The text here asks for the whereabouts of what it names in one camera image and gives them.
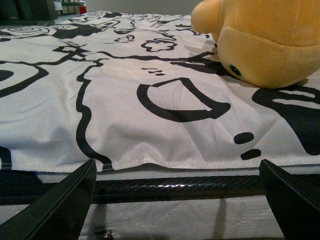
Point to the black carbon fibre bed rail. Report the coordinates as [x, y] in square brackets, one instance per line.
[25, 189]

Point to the red fire extinguisher box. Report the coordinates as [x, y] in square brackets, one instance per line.
[82, 9]

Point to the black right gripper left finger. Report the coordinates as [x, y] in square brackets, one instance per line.
[60, 213]

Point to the black and white patterned blanket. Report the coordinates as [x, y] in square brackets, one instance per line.
[128, 89]

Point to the yellow plush toy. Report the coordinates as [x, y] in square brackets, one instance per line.
[267, 43]

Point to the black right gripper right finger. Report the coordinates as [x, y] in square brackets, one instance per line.
[294, 204]

